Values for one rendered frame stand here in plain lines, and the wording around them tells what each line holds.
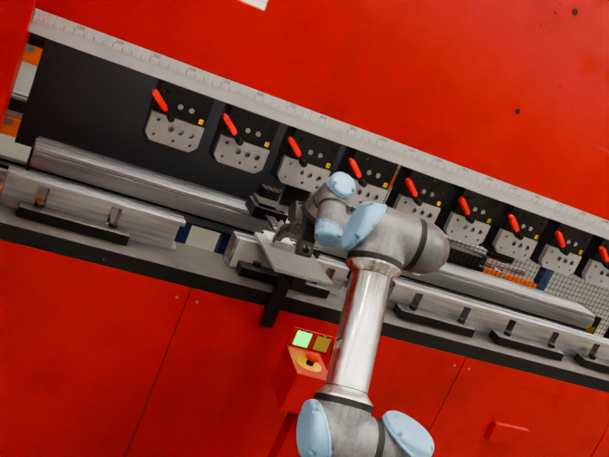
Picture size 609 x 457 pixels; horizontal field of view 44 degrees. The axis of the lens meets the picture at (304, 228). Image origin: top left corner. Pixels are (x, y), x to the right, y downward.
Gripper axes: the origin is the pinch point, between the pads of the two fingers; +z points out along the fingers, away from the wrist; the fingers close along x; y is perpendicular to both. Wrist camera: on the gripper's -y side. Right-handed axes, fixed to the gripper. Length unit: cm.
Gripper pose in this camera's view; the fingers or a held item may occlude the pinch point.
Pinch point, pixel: (285, 245)
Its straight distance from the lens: 223.4
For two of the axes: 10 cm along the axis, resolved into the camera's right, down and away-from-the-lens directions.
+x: -8.9, -2.7, -3.8
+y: 0.4, -8.6, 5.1
